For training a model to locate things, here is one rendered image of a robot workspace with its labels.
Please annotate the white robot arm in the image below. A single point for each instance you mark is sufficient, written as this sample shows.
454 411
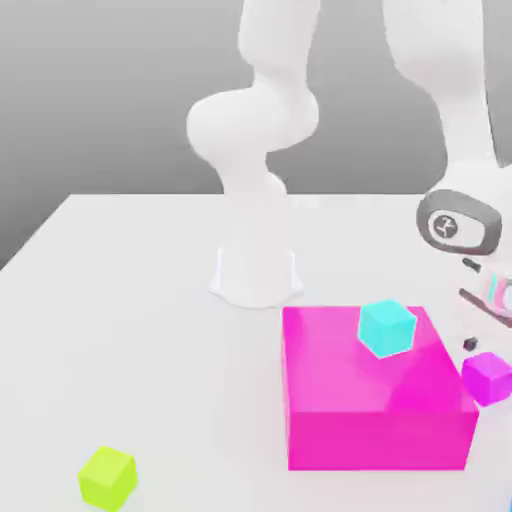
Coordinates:
256 120

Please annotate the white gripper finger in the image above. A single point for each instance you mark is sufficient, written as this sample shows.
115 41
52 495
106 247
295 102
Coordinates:
470 344

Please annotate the small cyan cube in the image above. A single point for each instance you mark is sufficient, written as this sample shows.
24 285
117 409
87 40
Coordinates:
386 330

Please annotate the large magenta box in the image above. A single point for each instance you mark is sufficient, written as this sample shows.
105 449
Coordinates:
372 424

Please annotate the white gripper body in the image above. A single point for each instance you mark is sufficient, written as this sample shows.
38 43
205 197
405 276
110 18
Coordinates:
486 311

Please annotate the small lime cube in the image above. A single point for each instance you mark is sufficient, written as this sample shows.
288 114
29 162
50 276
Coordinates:
107 479

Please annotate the small purple cube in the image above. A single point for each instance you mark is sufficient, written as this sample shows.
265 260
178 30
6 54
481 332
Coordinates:
488 380

